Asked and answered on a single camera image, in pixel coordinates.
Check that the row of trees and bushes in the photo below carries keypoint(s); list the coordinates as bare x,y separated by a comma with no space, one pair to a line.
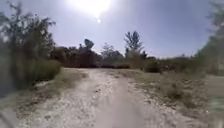
110,56

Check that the pale dirt path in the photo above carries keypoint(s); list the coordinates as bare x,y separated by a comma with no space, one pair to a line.
110,103

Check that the grass verge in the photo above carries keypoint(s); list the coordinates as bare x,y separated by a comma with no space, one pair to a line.
176,90
46,90

